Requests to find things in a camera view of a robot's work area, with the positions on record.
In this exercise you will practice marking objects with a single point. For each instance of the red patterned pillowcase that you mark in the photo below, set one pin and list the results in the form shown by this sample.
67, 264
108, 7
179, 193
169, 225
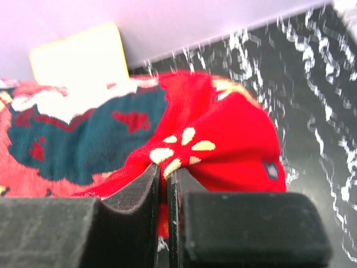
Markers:
90, 142

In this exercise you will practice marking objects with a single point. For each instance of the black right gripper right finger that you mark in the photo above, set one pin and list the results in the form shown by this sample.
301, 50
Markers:
225, 229

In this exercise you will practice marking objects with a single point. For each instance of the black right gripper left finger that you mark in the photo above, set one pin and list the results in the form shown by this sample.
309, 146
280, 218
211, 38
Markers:
120, 231

